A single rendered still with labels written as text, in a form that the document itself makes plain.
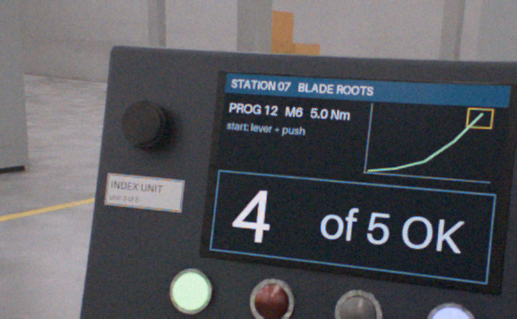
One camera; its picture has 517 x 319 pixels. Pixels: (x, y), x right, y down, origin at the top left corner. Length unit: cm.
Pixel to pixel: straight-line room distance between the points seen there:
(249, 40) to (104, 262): 624
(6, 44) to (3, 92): 40
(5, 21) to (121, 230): 643
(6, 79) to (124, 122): 642
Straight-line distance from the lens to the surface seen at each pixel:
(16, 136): 693
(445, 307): 39
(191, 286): 42
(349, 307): 40
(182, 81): 44
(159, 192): 44
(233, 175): 42
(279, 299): 40
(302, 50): 876
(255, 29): 662
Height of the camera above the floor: 126
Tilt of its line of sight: 13 degrees down
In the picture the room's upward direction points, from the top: 2 degrees clockwise
